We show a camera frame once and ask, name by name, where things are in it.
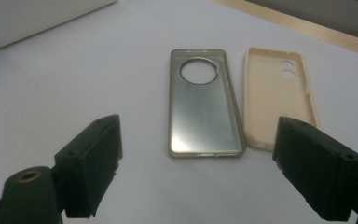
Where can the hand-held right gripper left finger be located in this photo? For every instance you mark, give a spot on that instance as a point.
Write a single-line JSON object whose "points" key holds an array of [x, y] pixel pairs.
{"points": [[87, 168]]}

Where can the white table cover sheet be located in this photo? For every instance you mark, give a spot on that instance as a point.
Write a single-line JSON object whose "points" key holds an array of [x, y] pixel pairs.
{"points": [[74, 87]]}

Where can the wooden table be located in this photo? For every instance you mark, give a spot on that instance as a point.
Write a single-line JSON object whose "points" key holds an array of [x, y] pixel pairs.
{"points": [[323, 31]]}

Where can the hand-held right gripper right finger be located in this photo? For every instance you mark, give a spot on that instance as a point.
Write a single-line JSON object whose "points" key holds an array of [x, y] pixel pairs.
{"points": [[317, 168]]}

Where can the beige phone case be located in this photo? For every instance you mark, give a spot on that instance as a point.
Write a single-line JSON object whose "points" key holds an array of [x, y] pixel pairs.
{"points": [[270, 102]]}

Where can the white plastic storage bin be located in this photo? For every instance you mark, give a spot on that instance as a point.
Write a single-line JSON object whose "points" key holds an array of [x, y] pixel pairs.
{"points": [[28, 21]]}

